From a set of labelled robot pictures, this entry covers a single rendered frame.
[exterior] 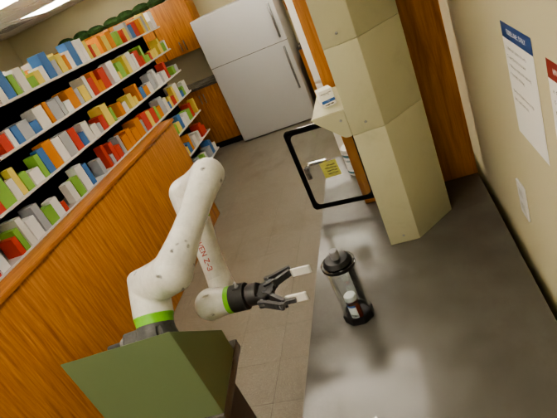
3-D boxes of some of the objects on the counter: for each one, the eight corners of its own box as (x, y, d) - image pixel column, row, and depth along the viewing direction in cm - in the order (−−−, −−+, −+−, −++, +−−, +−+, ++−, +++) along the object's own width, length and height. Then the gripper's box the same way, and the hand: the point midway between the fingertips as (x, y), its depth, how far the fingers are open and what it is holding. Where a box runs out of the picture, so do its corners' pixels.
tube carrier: (374, 298, 157) (353, 247, 148) (375, 320, 148) (354, 268, 139) (342, 304, 160) (321, 255, 151) (342, 327, 151) (319, 276, 142)
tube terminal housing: (443, 187, 200) (394, 5, 167) (458, 228, 172) (402, 20, 140) (385, 203, 208) (327, 31, 175) (391, 245, 180) (322, 51, 147)
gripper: (235, 313, 144) (301, 298, 138) (250, 264, 166) (307, 249, 159) (245, 330, 147) (310, 317, 141) (259, 280, 169) (315, 266, 162)
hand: (305, 282), depth 151 cm, fingers open, 13 cm apart
